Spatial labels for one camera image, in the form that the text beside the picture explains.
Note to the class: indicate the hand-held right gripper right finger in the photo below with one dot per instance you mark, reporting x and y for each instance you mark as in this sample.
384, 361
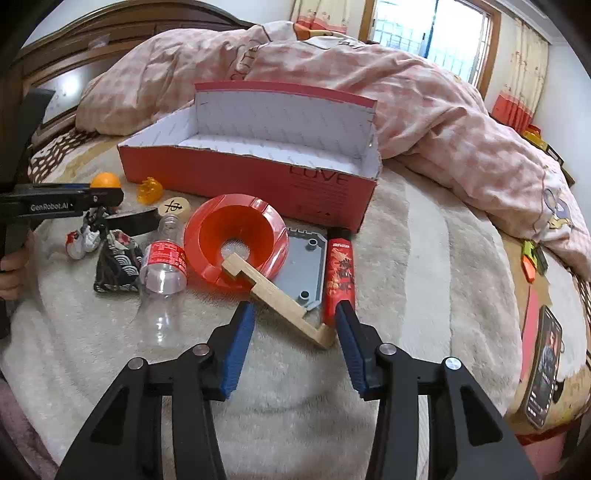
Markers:
353, 350

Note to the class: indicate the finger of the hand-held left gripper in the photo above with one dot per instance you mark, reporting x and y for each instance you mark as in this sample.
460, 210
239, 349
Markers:
64, 186
104, 197

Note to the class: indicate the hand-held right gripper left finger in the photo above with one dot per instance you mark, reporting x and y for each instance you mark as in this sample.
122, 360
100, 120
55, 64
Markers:
238, 350

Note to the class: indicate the orange ball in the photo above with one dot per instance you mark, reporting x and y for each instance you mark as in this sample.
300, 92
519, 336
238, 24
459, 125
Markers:
105, 180

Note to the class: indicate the white red toy figure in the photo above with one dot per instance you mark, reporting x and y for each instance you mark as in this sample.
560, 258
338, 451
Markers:
85, 237

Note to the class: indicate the yellow translucent toy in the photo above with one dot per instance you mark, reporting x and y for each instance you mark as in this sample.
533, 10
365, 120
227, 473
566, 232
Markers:
150, 190

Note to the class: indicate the wooden phone stand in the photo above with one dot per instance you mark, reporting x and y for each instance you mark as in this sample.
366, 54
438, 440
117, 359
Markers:
281, 302

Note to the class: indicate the round wooden chess piece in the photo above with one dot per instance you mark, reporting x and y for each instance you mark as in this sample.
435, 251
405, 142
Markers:
174, 207

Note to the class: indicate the dark patterned pouch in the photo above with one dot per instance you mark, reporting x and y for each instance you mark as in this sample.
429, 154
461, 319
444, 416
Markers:
117, 270

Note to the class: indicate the red printed tube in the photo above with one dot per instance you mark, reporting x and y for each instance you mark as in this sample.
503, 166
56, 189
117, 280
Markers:
339, 272

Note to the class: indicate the clear plastic bottle red label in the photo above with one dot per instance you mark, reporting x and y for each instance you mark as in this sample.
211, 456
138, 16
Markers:
164, 258

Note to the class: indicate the grey building plate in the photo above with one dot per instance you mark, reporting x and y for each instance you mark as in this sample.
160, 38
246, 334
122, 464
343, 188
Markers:
302, 267

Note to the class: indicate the red plastic ashtray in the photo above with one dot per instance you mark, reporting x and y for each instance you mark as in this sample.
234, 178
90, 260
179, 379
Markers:
203, 240

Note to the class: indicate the red cardboard box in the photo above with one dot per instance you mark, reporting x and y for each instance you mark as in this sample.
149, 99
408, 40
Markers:
240, 194

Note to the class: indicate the person's left hand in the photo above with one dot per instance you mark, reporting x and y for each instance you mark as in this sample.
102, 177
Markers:
11, 277

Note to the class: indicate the brown polka-dot pillow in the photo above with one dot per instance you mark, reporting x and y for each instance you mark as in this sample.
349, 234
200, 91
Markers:
55, 152

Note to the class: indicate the wooden headboard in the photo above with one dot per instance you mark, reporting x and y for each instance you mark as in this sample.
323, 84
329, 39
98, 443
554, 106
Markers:
69, 46

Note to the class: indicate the red paper sheet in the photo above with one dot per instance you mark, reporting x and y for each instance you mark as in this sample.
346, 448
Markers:
530, 337

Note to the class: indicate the black smartphone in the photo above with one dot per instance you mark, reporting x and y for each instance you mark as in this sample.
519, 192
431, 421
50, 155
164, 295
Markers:
545, 369

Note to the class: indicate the orange green toy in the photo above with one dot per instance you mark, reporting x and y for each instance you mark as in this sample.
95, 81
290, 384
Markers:
531, 270

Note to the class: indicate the green plastic tag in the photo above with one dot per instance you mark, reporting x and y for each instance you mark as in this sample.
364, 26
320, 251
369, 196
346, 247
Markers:
528, 249

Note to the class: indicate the pink checked quilt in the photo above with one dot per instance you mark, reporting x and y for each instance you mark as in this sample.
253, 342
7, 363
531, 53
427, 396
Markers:
415, 92

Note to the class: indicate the wooden sideboard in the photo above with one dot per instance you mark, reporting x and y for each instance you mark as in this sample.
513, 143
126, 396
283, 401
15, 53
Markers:
561, 161

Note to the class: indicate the yellow box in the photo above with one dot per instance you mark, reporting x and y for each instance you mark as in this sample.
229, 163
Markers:
533, 134

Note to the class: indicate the cream curtain red hem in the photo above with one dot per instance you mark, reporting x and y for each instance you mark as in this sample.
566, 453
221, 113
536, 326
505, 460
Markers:
524, 60
323, 14

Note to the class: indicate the window with wooden frame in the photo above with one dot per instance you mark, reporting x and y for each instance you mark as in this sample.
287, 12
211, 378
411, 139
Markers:
415, 27

